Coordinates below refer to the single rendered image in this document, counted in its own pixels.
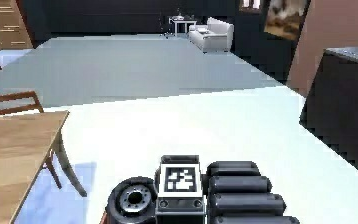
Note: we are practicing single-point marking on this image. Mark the window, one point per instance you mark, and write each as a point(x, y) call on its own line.
point(250, 4)

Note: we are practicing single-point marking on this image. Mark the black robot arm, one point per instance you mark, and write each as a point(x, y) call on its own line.
point(233, 196)

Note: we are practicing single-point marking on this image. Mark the framed wall painting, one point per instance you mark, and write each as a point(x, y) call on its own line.
point(285, 18)

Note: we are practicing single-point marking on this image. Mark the brown wooden chair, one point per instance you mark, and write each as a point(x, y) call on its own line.
point(17, 100)

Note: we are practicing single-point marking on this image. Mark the white side table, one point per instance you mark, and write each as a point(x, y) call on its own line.
point(182, 23)

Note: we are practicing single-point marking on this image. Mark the brown wooden chest of drawers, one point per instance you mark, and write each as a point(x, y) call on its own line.
point(7, 23)

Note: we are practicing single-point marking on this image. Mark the black counter cabinet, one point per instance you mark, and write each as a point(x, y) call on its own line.
point(343, 110)

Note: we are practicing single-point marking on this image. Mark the white sofa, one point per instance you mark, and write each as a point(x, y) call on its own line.
point(213, 35)

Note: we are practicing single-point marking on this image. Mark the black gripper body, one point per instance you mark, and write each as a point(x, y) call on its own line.
point(133, 200)

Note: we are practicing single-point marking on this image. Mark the brown wooden dining table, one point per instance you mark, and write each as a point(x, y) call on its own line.
point(13, 150)

